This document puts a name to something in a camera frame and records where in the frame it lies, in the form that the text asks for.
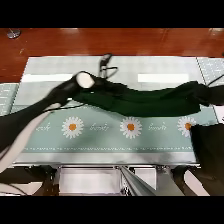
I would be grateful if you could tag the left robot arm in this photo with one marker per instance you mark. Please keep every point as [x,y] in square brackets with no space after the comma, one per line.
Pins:
[30,116]

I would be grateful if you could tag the silver frame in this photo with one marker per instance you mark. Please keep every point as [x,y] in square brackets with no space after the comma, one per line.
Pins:
[100,178]

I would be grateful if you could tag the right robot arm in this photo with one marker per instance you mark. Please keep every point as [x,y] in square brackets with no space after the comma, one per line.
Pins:
[210,150]

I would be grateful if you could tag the dark green shirt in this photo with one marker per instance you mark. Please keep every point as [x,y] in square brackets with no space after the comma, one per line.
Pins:
[140,101]

